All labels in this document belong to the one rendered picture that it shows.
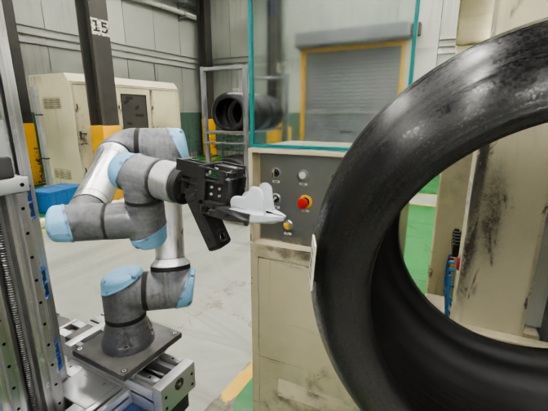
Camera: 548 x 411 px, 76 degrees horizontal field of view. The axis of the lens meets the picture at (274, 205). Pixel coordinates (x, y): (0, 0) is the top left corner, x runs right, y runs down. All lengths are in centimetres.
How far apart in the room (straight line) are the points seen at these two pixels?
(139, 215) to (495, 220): 70
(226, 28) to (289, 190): 1116
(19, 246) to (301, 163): 87
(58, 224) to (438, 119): 66
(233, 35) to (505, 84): 1184
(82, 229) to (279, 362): 107
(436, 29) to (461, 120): 962
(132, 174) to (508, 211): 72
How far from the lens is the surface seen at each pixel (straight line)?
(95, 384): 127
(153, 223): 74
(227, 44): 1225
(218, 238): 64
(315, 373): 156
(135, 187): 70
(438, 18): 1012
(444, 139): 38
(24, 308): 109
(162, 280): 108
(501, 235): 83
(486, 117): 38
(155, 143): 107
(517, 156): 80
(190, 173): 63
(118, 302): 111
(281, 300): 144
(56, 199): 590
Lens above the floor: 139
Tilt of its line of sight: 15 degrees down
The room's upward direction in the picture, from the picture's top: straight up
